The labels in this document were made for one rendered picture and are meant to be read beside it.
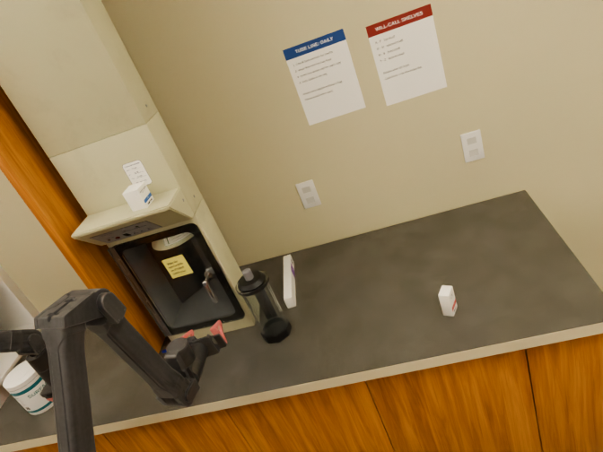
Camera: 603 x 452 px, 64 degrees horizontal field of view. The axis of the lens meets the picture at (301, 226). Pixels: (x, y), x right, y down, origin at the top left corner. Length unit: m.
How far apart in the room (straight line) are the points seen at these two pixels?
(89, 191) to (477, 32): 1.31
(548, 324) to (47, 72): 1.46
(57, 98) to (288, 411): 1.12
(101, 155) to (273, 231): 0.80
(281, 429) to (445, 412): 0.51
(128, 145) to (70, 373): 0.68
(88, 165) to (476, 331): 1.19
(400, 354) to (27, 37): 1.28
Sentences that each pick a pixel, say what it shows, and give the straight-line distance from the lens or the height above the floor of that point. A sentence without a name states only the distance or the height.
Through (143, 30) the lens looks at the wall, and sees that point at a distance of 1.80.
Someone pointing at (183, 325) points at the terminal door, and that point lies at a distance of 1.76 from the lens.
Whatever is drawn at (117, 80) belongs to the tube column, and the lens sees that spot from 1.39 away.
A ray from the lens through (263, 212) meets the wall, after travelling 1.94.
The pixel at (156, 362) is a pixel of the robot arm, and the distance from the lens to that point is 1.21.
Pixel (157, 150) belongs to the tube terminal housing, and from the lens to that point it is 1.42.
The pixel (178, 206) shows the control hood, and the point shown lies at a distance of 1.40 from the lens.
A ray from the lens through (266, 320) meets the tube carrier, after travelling 1.55.
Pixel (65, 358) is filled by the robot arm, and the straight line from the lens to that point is 1.01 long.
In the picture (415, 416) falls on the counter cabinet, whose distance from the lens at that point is 1.63.
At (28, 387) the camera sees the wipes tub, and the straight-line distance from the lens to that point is 1.94.
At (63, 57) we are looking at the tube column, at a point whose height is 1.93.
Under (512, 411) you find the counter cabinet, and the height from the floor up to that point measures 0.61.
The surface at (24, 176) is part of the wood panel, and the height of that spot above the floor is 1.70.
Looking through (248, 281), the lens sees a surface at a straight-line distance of 1.50.
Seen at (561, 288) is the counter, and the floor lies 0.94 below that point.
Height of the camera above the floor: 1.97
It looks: 29 degrees down
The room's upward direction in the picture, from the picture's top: 22 degrees counter-clockwise
